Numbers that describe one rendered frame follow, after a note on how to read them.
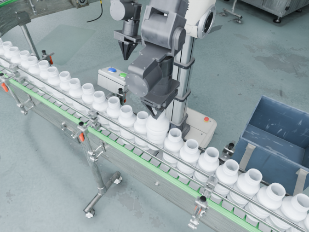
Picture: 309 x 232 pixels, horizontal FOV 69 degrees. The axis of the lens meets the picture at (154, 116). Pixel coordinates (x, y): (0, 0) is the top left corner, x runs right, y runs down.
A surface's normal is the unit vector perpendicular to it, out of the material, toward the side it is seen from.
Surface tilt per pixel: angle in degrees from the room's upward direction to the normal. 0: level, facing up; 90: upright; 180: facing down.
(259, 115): 90
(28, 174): 0
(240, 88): 0
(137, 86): 90
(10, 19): 89
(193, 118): 0
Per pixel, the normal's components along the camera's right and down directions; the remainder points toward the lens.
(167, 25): -0.46, 0.17
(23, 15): 0.81, 0.45
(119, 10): -0.44, 0.39
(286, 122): -0.55, 0.62
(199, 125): 0.02, -0.66
